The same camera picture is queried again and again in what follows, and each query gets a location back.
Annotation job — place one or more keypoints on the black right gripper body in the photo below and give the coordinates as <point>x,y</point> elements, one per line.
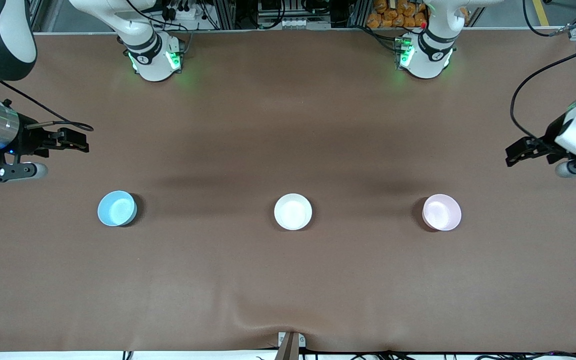
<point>31,139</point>

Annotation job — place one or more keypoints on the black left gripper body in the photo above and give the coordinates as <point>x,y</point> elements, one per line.
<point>544,145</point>

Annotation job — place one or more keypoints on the blue bowl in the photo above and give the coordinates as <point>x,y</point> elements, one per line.
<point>116,208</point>

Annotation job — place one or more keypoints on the pink bowl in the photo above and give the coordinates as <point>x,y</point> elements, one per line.
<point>441,212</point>

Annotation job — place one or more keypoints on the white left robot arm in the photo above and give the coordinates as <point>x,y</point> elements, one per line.
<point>433,55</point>

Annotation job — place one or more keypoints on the white bowl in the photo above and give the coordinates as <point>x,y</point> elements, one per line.
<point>293,212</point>

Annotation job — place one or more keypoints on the white power strip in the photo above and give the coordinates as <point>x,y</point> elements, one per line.
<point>185,14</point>

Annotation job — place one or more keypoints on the orange objects pile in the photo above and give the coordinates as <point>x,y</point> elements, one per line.
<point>393,17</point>

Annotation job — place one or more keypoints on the white connector strip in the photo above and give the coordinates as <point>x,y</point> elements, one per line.
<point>293,22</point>

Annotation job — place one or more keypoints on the brown table mat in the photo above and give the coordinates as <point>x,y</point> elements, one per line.
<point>288,280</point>

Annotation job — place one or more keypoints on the aluminium frame post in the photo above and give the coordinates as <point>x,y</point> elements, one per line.
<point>360,12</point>
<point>225,12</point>

